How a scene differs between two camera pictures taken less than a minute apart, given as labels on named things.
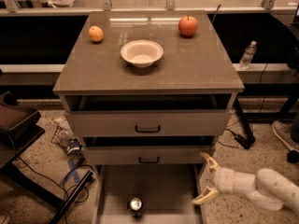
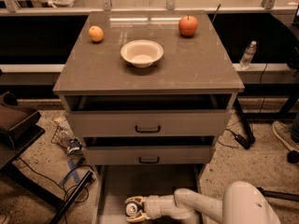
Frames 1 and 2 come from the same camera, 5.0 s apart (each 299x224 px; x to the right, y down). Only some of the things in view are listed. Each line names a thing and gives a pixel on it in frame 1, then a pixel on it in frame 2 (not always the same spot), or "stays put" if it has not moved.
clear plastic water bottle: x=246 y=59 stays put
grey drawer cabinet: x=148 y=88 stays put
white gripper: x=223 y=180 → x=151 y=205
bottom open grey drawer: x=167 y=191 stays put
